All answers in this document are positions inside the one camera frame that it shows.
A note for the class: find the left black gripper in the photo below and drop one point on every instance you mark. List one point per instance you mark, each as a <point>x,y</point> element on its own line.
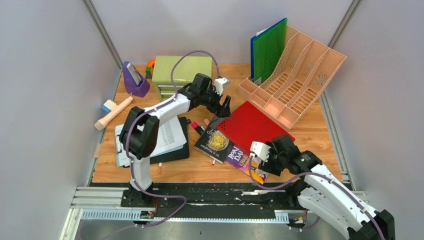
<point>223,111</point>

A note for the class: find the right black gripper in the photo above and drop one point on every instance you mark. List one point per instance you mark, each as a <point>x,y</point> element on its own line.
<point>267,166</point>

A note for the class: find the red folder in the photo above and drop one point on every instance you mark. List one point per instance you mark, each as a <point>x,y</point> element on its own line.
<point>248,124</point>

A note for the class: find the black Moon and Sixpence book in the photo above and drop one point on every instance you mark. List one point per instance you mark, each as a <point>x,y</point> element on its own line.
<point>213,142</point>

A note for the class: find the purple Roald Dahl book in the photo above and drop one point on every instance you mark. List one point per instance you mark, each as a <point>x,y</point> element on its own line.
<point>240,160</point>

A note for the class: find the peach file organizer rack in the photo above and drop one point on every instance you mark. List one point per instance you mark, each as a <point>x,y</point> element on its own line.
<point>303,72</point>

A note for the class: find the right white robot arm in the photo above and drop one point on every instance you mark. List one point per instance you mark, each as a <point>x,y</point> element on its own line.
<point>314,188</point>

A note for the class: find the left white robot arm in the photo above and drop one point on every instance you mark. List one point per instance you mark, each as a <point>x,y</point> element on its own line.
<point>141,129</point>

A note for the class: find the pink highlighter marker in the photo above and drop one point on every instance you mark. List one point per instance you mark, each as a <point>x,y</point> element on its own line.
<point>198,128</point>

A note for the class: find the green drawer cabinet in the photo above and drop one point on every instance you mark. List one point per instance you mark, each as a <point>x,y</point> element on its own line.
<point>183,74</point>

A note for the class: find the clipboard with white papers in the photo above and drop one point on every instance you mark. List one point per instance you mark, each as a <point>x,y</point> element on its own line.
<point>172,134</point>

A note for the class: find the blue folder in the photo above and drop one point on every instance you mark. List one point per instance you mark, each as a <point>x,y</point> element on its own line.
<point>252,56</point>

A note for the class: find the orange tape dispenser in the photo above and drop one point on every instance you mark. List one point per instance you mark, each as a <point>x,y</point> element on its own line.
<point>150,69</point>

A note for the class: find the purple phone stand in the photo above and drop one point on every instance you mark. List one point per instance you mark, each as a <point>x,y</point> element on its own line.
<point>140,90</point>

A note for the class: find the grey phone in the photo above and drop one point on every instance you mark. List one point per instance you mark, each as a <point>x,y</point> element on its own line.
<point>134,73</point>

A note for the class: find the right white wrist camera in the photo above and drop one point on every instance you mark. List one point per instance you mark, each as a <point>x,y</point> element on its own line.
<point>260,152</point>

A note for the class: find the black mounting base plate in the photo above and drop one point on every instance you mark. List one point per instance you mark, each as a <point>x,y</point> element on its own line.
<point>234,200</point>

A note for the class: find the aluminium frame rail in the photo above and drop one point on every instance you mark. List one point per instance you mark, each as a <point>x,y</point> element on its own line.
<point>102,202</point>

